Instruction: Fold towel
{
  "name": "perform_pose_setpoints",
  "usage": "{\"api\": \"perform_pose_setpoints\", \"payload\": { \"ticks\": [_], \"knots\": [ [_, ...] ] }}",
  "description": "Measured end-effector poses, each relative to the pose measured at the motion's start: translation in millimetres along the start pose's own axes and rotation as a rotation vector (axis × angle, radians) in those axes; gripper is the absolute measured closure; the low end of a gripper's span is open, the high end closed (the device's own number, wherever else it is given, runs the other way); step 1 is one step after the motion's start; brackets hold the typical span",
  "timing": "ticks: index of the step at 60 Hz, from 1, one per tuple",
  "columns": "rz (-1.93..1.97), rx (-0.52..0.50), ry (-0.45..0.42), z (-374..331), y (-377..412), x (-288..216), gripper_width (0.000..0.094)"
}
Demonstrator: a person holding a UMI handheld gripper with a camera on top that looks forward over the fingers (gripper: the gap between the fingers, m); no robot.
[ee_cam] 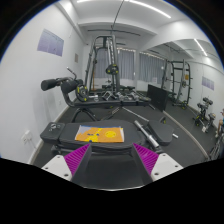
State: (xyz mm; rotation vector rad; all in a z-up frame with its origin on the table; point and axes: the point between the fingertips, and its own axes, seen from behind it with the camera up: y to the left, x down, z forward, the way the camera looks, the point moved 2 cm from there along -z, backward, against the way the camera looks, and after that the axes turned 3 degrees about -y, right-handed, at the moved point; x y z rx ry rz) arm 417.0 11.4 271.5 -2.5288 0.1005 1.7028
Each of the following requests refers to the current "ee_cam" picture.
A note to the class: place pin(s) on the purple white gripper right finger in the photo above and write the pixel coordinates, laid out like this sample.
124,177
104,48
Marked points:
153,166

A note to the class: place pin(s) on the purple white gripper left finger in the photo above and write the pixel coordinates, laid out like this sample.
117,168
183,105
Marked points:
72,166

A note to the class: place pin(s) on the silver barbell bar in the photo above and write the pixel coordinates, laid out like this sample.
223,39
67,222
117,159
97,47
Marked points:
156,132

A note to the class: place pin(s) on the black padded weight bench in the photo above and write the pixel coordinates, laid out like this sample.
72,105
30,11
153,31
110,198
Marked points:
62,136

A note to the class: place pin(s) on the black roman chair bench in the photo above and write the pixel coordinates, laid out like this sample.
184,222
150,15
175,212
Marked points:
77,96

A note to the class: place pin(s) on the black plyo box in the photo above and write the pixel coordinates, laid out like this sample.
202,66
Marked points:
158,97

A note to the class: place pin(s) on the grey power rack machine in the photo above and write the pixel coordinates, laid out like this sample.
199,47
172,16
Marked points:
103,60

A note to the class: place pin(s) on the grey window curtains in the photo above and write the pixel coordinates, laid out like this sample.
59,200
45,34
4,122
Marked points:
151,68

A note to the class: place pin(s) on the white wall socket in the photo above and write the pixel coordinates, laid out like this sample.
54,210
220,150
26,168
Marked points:
27,136

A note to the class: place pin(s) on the purple wall poster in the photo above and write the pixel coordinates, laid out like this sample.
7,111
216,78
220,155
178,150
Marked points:
50,43

